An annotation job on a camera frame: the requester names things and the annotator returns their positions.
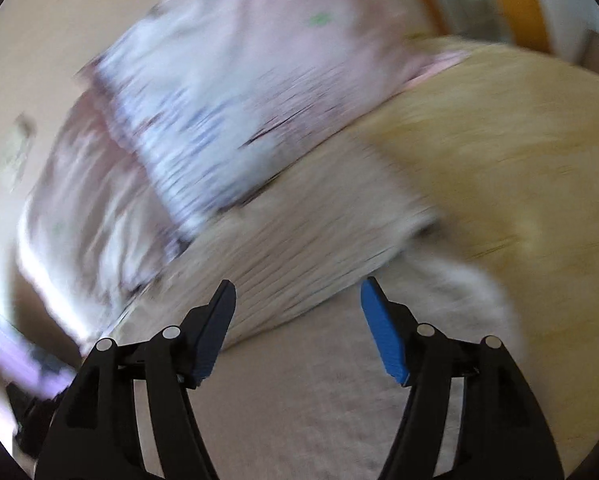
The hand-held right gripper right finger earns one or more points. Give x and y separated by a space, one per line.
384 332

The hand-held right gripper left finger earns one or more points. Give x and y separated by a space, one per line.
207 347

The purple printed object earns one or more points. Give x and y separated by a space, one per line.
26 360

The left pink patterned pillow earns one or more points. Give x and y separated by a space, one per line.
89 210

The yellow patterned bedspread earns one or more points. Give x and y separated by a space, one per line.
529 160

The pink pillow with purple writing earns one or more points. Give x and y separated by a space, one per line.
239 85

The wooden bed headboard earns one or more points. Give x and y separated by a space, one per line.
519 0

